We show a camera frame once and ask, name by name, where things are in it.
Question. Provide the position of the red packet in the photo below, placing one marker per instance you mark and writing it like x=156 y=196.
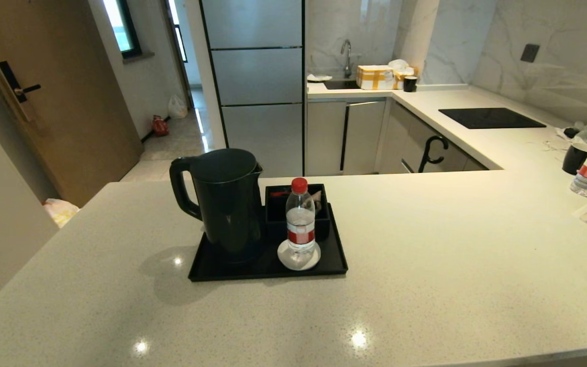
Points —
x=277 y=193

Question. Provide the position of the red bag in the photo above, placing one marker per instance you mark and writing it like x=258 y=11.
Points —
x=160 y=126

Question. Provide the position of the black framed window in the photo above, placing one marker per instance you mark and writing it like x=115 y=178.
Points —
x=120 y=25

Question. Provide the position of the cardboard box yellow tape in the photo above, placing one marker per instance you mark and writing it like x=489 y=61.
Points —
x=375 y=77

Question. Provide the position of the silver refrigerator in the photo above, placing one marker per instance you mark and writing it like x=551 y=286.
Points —
x=258 y=76

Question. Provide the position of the black induction cooktop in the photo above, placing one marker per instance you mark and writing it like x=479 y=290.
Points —
x=489 y=118

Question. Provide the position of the black rectangular serving tray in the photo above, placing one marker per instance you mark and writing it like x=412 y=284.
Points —
x=252 y=269

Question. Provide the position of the black mug white inside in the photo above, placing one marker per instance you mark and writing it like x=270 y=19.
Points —
x=575 y=160

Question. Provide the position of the grey drawer cabinet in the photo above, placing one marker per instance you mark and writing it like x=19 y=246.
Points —
x=410 y=137

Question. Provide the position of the white dish by sink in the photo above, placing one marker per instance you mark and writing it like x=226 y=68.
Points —
x=319 y=78

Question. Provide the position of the grey sink cabinet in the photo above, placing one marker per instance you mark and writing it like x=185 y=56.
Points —
x=365 y=137

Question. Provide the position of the small yellow taped box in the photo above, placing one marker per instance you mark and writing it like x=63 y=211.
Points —
x=400 y=76

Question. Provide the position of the dark kitchen sink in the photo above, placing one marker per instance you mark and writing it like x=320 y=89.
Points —
x=342 y=84

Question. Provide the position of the clear water bottle green logo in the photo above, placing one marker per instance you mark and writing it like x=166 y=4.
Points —
x=300 y=209

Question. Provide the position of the brown wooden door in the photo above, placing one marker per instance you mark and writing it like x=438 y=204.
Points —
x=79 y=112

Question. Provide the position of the black electric kettle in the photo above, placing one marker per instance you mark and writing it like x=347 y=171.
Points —
x=227 y=204

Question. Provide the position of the crumpled white plastic wrap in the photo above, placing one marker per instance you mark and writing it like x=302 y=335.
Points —
x=586 y=133

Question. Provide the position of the black compartment organizer box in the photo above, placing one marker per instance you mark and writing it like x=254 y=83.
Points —
x=275 y=224

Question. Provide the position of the yellow white plastic bag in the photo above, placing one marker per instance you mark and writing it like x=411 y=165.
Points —
x=60 y=211

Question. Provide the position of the sachet packet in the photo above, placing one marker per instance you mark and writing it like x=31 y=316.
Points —
x=318 y=197

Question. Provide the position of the white tissue on box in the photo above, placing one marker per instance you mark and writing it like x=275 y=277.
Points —
x=398 y=63

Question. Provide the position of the small black cup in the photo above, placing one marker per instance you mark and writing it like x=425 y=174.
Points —
x=410 y=84

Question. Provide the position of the dark wall socket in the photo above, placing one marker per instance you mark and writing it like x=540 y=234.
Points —
x=530 y=53

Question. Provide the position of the chrome kitchen faucet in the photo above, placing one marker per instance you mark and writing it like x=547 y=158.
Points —
x=347 y=58

